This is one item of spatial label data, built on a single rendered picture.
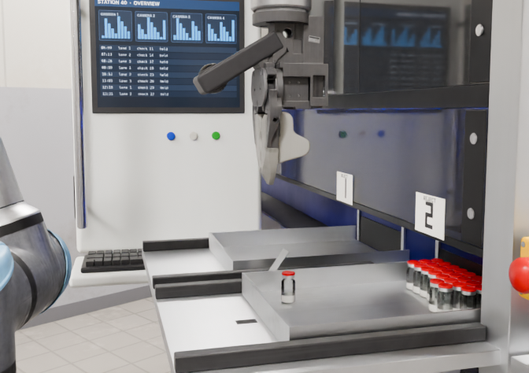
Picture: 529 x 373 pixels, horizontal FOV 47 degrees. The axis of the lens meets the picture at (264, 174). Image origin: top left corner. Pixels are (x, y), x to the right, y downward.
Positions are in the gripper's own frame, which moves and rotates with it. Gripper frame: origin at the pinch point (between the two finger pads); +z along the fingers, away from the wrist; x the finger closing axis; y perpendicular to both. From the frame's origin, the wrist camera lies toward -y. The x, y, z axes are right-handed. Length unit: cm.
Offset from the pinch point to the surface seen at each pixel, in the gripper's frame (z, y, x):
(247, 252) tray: 21, 9, 48
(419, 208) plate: 7.1, 27.4, 10.1
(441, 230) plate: 9.2, 27.4, 3.5
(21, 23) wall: -54, -61, 273
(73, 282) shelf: 30, -27, 67
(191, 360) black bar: 20.1, -10.6, -8.1
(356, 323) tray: 18.5, 10.4, -5.9
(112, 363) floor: 109, -20, 210
